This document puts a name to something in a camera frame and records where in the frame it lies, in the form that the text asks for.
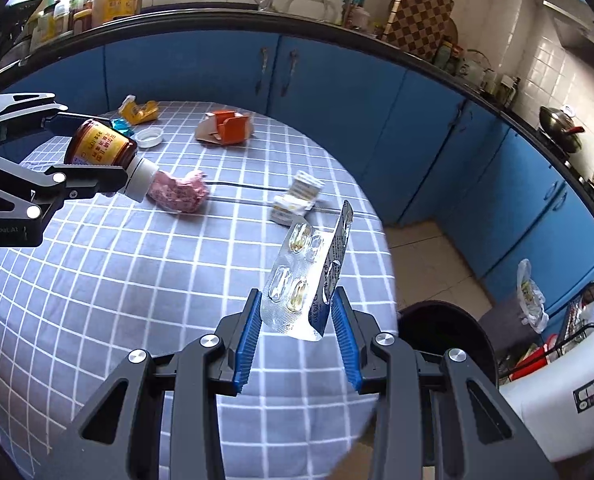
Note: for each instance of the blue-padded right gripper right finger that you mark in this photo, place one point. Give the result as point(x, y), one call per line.
point(446, 412)

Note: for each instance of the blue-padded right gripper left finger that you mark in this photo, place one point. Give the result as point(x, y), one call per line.
point(116, 435)

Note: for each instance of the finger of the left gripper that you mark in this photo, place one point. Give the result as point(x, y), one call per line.
point(75, 181)
point(29, 112)

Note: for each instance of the brown glass jar red label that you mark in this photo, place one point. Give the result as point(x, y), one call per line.
point(94, 143)

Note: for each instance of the blue snack wrapper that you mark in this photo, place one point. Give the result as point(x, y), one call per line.
point(122, 126)

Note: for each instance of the pink paper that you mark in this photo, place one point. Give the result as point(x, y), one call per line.
point(175, 194)

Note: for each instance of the silver pill blister pack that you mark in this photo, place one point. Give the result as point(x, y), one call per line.
point(298, 294)

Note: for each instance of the black round trash bin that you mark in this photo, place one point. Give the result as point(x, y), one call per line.
point(436, 326)

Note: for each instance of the blue kitchen cabinets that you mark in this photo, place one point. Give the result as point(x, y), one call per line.
point(421, 146)

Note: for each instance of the white jar lid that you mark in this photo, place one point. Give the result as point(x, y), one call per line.
point(148, 138)

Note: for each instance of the grey checked tablecloth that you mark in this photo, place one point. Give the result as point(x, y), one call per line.
point(113, 275)

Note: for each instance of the crumpled yellow packet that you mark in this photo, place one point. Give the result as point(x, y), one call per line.
point(138, 114)

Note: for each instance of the grey bin with plastic bag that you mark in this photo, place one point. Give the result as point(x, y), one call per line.
point(520, 316)

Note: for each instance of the white appliance with label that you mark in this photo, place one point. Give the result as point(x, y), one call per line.
point(556, 403)

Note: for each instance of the torn orange carton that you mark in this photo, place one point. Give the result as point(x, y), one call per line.
point(224, 127)

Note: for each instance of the green kettle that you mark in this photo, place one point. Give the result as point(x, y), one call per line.
point(473, 68)

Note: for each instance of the checkered cutting board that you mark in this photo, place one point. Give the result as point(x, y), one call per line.
point(416, 26)

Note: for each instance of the black wire rack cart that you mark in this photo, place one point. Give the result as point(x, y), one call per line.
point(570, 325)

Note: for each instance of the black wok with red handle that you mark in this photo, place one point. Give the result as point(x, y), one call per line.
point(561, 129)

